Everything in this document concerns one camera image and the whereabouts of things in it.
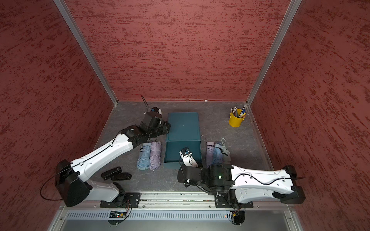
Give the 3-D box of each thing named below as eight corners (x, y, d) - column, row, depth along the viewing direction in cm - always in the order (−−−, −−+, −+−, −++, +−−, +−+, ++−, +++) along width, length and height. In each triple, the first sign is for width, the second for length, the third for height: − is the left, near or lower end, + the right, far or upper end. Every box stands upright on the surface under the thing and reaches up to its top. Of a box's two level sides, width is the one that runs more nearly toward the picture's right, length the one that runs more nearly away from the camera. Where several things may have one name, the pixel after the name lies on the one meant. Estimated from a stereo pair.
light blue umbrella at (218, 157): (212, 166, 88) (214, 161, 81) (214, 147, 96) (216, 141, 90) (220, 168, 87) (223, 163, 81) (222, 148, 95) (224, 143, 89)
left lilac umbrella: (148, 169, 86) (146, 166, 82) (152, 145, 96) (151, 141, 92) (159, 169, 86) (157, 166, 82) (162, 145, 97) (161, 141, 92)
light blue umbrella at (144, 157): (139, 170, 86) (136, 165, 80) (144, 148, 95) (141, 142, 89) (150, 170, 86) (147, 165, 80) (154, 148, 95) (151, 142, 89)
